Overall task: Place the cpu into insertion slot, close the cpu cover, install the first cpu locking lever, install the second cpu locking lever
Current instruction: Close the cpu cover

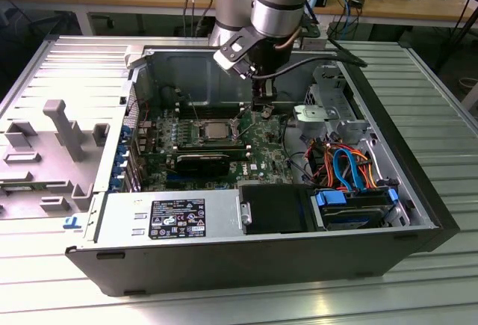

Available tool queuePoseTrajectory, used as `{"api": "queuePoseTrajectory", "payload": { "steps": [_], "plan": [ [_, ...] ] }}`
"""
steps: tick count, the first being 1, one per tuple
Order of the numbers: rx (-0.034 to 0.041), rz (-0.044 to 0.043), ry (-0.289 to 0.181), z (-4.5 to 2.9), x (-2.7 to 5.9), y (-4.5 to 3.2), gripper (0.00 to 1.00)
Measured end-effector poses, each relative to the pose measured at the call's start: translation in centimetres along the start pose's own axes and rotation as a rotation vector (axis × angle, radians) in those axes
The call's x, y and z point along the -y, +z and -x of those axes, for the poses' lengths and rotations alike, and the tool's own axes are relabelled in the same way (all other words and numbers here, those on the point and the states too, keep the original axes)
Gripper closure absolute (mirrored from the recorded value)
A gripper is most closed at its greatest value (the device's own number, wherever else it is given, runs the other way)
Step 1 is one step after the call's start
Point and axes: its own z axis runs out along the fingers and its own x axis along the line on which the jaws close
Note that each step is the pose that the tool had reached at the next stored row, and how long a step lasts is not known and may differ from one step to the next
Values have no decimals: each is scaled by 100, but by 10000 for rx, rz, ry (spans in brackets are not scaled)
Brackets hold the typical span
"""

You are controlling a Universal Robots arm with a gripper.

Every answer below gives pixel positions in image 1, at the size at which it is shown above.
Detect green RAM stick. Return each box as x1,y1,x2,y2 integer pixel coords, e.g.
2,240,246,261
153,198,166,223
0,179,40,194

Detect blue data wire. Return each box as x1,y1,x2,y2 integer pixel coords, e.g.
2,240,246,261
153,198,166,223
332,147,365,194

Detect silver power supply box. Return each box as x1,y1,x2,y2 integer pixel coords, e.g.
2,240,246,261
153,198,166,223
84,190,242,242

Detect orange power wire bundle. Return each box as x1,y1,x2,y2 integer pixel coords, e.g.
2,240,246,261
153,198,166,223
305,143,378,191

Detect hard disk drive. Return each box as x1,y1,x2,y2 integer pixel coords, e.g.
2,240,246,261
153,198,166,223
320,207,385,231

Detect CPU socket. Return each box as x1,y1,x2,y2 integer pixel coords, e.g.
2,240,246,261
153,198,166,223
194,117,242,143

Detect black graphics card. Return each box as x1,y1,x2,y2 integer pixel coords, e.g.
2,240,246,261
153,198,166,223
175,154,231,177

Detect silver metal latch bracket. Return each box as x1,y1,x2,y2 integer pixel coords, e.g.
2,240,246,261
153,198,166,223
240,201,255,225

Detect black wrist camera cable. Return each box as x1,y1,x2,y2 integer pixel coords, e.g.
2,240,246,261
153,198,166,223
252,50,369,79

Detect metal socket cover frame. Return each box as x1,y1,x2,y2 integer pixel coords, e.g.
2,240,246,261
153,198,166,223
230,105,252,141

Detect silver metal drive cage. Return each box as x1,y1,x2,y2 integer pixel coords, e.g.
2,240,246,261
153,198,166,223
293,64,374,145

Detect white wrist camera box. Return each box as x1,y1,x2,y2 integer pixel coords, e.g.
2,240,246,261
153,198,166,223
213,28,258,79

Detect green motherboard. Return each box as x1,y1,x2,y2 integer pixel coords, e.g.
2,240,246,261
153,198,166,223
134,103,302,192

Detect blue disk carrier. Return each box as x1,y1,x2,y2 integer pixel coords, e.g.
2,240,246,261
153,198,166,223
315,188,399,214

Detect black and grey PC case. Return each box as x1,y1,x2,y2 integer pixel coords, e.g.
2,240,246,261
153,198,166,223
65,43,460,298

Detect grey parts rack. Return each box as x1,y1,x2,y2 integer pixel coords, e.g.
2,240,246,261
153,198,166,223
0,99,113,221

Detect black power cable bundle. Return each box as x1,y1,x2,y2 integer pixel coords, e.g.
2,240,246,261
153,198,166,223
280,114,313,186

